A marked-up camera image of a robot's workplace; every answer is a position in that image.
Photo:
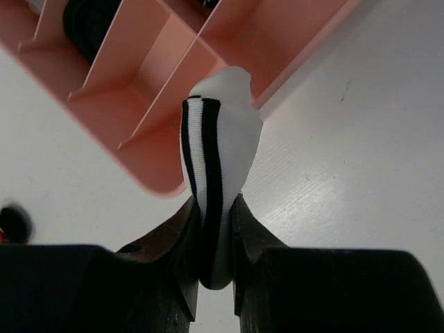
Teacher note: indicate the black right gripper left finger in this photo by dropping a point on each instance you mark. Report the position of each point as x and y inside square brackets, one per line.
[149, 285]

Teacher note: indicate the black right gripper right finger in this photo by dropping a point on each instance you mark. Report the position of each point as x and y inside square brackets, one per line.
[278, 288]

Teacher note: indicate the white sock with black stripes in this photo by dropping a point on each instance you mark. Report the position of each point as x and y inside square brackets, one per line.
[219, 138]

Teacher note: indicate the black orange argyle sock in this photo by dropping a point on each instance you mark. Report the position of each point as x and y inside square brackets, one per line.
[16, 225]

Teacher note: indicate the pink compartment organizer tray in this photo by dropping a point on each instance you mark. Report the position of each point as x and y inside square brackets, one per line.
[153, 53]

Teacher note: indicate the black rolled sock in tray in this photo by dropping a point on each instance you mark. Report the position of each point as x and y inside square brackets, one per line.
[86, 23]

